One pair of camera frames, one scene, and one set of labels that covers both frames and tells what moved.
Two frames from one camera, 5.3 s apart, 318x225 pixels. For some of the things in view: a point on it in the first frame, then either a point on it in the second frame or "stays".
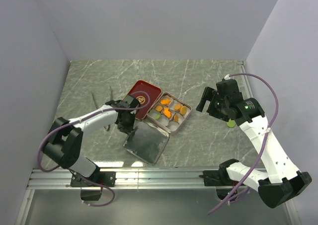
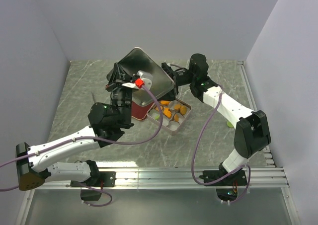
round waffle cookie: (183, 110) stays
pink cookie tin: (169, 112) stays
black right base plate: (217, 178) stays
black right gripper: (211, 110) → (174, 77)
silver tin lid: (147, 141) → (161, 84)
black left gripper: (127, 128) → (119, 77)
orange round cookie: (177, 106) stays
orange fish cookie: (165, 102) stays
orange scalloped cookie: (159, 108) stays
